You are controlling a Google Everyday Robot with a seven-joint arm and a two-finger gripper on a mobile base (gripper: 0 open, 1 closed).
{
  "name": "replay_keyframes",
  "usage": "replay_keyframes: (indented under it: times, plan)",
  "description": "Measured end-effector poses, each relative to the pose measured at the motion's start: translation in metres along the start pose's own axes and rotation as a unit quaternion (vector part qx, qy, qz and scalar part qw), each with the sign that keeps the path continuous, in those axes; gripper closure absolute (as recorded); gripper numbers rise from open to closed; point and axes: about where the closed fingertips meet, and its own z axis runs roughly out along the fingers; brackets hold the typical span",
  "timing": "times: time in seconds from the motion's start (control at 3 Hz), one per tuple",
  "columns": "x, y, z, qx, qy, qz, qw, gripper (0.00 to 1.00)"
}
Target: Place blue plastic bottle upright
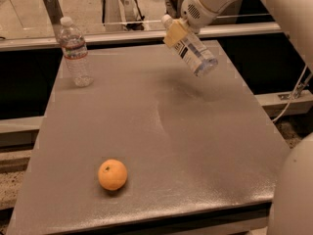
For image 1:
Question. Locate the left grey metal bracket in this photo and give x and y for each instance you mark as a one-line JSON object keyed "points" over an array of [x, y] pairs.
{"points": [[55, 13]]}

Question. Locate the blue label plastic bottle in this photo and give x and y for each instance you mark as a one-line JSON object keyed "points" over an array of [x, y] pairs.
{"points": [[191, 50]]}

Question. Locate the clear water bottle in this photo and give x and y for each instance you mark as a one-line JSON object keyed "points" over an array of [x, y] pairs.
{"points": [[75, 52]]}

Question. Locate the grey metal rail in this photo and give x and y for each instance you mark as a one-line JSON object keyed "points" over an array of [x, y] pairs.
{"points": [[141, 37]]}

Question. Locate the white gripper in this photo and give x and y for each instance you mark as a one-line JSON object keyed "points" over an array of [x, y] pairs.
{"points": [[197, 16]]}

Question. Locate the orange fruit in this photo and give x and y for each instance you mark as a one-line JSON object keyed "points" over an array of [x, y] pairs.
{"points": [[112, 174]]}

